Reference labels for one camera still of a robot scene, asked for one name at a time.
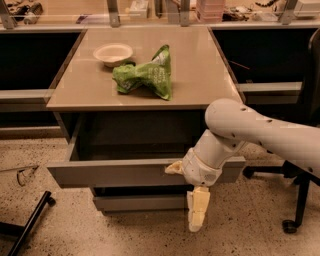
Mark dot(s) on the white box on counter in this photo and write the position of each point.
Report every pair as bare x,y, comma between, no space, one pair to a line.
139,9

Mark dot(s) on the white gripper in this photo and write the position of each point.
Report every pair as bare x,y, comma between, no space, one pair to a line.
200,170

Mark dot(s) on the white paper bowl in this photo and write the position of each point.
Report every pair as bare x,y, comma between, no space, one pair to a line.
113,54

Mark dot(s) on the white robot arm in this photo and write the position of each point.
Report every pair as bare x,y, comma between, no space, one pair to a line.
230,125

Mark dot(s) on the grey top drawer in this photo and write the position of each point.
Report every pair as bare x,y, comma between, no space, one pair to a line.
127,149

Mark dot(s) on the grey drawer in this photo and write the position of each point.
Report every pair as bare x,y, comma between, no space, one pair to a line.
127,149
140,203

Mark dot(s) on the pink plastic container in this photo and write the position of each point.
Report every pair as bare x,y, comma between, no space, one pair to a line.
210,11

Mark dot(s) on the green crumpled chip bag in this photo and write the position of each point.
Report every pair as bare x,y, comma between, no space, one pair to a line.
155,75

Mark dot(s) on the grey cabinet with tan top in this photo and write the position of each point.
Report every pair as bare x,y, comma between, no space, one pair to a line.
131,102

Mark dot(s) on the grey lower drawer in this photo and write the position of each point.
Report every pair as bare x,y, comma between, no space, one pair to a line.
140,203

